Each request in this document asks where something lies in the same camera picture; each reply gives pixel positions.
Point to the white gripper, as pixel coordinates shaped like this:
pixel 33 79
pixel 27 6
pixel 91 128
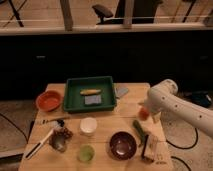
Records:
pixel 155 113

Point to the red orange apple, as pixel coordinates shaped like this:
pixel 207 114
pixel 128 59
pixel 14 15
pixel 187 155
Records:
pixel 143 114

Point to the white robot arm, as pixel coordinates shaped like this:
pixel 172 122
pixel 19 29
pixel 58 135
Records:
pixel 162 98

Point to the white paper cup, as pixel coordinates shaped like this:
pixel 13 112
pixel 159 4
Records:
pixel 88 126

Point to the green cup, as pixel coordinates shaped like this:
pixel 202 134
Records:
pixel 86 153

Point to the metal measuring cup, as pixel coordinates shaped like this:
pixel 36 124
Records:
pixel 57 142

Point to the green cucumber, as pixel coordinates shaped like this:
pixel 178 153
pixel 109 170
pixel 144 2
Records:
pixel 139 130

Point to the grey cloth pad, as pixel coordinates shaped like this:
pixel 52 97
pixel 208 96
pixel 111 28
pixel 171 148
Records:
pixel 121 91

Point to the scrubbing brush with black edge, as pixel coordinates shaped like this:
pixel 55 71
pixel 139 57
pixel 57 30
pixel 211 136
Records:
pixel 149 149

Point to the dark purple bowl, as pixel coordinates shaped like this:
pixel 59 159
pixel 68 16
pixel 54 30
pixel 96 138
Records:
pixel 122 145

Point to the blue grey sponge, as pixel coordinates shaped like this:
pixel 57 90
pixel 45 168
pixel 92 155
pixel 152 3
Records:
pixel 92 100

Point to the yellow corn cob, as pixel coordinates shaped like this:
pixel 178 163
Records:
pixel 86 92

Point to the green plastic tray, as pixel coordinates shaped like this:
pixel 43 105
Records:
pixel 74 102

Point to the black office chair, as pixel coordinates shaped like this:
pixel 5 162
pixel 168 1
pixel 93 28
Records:
pixel 128 11

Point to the brown pine cone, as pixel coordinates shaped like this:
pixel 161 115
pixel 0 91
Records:
pixel 64 132

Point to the orange bowl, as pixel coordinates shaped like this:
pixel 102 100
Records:
pixel 48 100

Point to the metal fork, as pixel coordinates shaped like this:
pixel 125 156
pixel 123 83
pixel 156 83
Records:
pixel 44 121

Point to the black handled knife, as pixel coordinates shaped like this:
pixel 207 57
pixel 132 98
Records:
pixel 35 149

